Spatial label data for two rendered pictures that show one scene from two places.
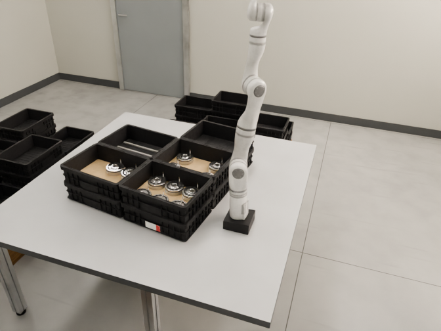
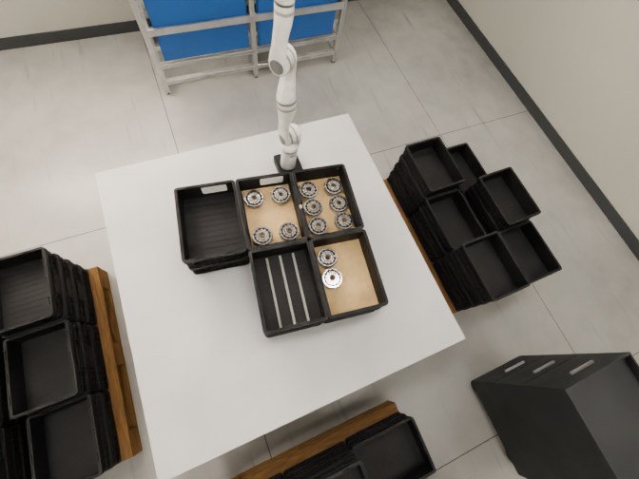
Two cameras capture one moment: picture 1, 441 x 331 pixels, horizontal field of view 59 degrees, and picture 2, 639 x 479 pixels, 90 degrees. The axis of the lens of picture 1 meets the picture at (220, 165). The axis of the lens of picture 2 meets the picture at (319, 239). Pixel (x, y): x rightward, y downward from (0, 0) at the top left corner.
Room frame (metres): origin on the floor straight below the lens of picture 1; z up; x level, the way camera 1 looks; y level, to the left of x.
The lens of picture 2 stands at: (2.35, 0.75, 2.40)
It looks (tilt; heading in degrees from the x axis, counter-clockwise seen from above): 68 degrees down; 213
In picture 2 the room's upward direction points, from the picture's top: 19 degrees clockwise
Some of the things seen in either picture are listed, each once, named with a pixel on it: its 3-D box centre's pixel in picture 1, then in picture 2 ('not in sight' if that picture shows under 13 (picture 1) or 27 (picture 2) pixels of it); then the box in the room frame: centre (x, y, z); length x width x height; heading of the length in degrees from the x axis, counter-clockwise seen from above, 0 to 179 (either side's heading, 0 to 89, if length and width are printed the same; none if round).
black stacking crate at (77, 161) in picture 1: (107, 171); (345, 274); (1.84, 0.64, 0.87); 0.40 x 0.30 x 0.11; 65
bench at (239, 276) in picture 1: (174, 223); (276, 271); (2.01, 0.30, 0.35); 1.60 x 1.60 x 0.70; 72
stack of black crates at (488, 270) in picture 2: not in sight; (475, 273); (0.93, 1.17, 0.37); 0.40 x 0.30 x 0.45; 72
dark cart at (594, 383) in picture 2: not in sight; (558, 417); (1.26, 2.05, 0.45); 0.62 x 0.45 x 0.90; 72
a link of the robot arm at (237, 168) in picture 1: (238, 175); (290, 139); (1.63, -0.09, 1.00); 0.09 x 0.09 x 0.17; 89
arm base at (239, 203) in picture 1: (238, 201); (288, 156); (1.63, -0.10, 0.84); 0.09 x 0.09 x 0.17; 66
